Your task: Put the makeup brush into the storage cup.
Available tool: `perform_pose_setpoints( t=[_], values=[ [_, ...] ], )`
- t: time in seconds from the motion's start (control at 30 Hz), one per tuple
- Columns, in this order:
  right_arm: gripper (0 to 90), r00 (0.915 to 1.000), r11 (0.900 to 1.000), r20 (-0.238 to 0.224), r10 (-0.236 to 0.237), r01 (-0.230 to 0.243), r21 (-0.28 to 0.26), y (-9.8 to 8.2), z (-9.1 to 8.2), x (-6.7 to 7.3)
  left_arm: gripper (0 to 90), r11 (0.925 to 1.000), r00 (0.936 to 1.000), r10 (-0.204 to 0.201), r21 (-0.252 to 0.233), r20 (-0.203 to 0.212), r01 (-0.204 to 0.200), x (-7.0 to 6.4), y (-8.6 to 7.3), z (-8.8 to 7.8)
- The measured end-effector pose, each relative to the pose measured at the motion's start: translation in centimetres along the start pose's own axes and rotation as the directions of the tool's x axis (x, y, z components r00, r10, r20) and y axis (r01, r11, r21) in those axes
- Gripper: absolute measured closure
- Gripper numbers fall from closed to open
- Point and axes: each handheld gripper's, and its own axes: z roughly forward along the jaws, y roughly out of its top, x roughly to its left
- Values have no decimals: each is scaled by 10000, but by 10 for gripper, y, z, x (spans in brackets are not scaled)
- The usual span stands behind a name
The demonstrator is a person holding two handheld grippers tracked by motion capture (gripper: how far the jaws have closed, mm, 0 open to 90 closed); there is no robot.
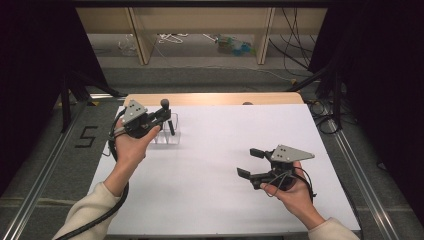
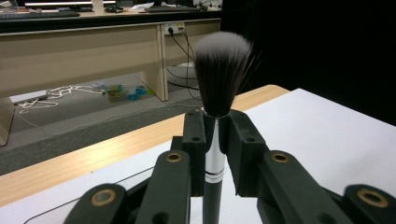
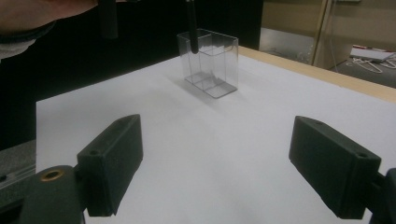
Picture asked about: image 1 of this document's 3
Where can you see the clear plastic divided organizer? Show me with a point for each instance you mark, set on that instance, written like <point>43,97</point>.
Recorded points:
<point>166,138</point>

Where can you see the dark curtain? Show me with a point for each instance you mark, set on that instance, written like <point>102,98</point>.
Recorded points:
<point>33,83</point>
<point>383,83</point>

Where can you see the white table sheet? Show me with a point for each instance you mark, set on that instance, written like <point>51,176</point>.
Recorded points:
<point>206,193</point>

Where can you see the aluminium floor rail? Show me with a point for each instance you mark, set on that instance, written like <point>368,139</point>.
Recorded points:
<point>36,186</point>
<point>361,180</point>

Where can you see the light wooden shelf unit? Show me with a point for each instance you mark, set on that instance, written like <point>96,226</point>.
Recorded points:
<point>200,20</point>

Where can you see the black metal stand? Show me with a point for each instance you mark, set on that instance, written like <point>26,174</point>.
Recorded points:
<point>65,100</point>
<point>337,96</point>

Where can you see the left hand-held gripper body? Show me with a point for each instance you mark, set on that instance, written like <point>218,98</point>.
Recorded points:
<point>135,113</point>

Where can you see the person's left hand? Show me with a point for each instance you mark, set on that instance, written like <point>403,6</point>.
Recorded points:
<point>131,150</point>

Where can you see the colourful plastic toy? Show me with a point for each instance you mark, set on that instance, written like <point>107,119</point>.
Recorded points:
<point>235,46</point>

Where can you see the person's right hand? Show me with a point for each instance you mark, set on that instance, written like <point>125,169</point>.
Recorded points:
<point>295,200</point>

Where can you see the clear plastic bag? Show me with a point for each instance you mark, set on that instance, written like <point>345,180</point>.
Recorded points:
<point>128,46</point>

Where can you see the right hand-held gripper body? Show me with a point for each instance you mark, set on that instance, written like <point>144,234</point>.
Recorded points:
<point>290,154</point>

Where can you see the black makeup brush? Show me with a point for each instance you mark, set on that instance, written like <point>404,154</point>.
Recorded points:
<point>171,126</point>

